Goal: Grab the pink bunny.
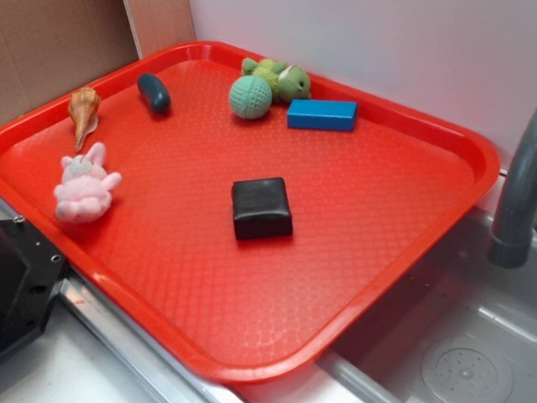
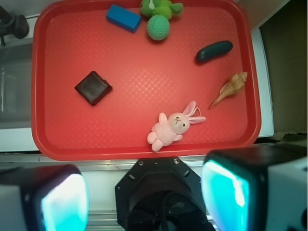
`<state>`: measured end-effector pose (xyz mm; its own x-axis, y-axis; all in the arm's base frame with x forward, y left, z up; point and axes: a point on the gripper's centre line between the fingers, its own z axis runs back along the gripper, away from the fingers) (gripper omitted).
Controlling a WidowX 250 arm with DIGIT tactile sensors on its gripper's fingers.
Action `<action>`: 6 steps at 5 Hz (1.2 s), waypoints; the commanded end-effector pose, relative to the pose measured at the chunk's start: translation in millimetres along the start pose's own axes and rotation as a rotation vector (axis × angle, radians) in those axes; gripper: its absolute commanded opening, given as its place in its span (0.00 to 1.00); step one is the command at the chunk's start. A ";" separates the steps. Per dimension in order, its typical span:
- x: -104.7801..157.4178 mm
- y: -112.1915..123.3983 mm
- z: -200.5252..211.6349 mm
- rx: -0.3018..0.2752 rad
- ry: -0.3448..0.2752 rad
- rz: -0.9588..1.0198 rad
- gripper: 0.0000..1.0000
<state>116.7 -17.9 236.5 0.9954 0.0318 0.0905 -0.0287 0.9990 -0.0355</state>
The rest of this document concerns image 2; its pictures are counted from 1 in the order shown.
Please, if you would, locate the green textured ball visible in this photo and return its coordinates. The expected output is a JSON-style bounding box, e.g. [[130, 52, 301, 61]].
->
[[147, 15, 170, 41]]

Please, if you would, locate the green plush turtle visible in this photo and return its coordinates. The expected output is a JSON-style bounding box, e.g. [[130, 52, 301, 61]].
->
[[140, 0, 184, 20]]

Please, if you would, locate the pink plush bunny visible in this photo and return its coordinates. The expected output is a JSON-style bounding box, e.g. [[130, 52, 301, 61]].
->
[[147, 101, 206, 152]]

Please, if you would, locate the brown cardboard panel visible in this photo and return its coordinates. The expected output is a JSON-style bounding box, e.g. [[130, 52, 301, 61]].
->
[[260, 0, 308, 135]]

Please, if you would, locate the grey sink faucet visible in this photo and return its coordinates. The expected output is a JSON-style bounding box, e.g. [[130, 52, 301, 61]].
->
[[0, 6, 29, 46]]

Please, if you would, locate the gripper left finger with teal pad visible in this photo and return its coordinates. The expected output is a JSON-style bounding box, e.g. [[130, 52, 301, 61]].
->
[[0, 164, 90, 231]]

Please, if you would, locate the blue rectangular block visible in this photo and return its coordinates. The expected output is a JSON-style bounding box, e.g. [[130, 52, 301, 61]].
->
[[106, 4, 141, 33]]

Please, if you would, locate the grey plastic sink basin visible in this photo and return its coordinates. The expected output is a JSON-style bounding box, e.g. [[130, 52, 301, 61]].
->
[[0, 39, 33, 129]]

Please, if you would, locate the tan spiral seashell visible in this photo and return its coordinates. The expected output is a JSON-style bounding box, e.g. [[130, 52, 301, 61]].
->
[[210, 72, 248, 108]]

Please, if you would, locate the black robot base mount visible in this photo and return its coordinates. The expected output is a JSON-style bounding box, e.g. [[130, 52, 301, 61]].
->
[[115, 157, 215, 231]]

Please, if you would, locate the black square pouch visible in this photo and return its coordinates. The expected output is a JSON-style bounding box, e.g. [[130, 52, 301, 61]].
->
[[74, 71, 113, 106]]

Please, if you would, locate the dark teal oblong capsule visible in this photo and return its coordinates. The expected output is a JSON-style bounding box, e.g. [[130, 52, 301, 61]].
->
[[196, 40, 233, 63]]

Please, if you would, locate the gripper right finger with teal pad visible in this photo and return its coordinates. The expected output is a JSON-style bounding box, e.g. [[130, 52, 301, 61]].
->
[[201, 144, 308, 231]]

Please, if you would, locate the red plastic tray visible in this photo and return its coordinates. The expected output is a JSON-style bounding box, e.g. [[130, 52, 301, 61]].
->
[[31, 0, 261, 161]]

